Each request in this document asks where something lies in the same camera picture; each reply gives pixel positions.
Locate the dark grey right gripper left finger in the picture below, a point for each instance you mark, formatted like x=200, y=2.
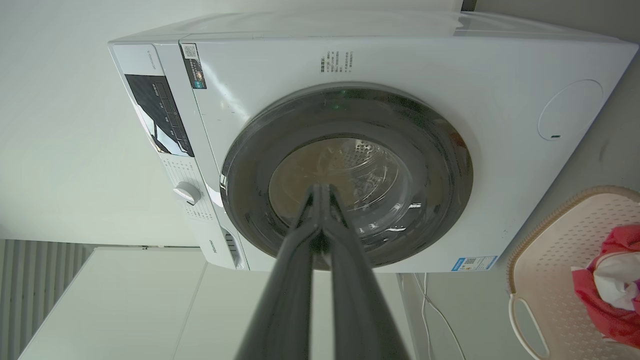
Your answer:
x=285, y=300

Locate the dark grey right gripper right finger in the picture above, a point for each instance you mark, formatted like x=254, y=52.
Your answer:
x=360, y=300

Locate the round dark washing machine door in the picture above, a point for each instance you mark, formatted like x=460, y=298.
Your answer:
x=430, y=150

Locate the white front-load washing machine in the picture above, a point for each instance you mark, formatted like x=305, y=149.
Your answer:
x=500, y=150

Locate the white program dial knob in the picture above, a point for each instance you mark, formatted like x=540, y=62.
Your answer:
x=188, y=193

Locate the white cabinet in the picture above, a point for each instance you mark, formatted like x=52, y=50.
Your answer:
x=140, y=310

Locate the beige perforated laundry basket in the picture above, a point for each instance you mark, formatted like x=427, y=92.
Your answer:
x=550, y=280

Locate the red garment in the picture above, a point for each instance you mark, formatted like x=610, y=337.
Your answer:
x=607, y=310

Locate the grey ribbed radiator panel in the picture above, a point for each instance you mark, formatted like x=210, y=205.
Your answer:
x=30, y=280

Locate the white garment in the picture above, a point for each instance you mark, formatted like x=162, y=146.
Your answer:
x=617, y=280

